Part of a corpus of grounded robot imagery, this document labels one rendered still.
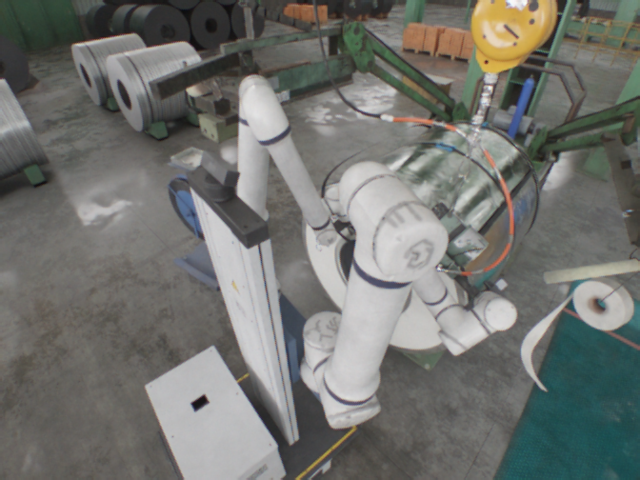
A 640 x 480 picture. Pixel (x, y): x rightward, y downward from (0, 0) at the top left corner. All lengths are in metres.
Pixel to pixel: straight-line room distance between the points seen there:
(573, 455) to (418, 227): 2.42
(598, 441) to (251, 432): 2.25
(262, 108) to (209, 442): 1.23
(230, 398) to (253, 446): 0.22
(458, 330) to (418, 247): 0.55
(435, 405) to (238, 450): 1.46
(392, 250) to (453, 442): 2.05
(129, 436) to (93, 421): 0.30
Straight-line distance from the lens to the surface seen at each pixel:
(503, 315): 1.00
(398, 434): 2.36
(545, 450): 2.67
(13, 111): 5.58
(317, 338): 1.01
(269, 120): 1.03
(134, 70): 5.91
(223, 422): 1.50
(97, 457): 2.65
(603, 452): 2.89
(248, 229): 0.70
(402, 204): 0.50
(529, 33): 1.02
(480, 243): 1.33
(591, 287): 1.26
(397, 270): 0.50
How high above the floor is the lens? 2.21
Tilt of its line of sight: 41 degrees down
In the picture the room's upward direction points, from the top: straight up
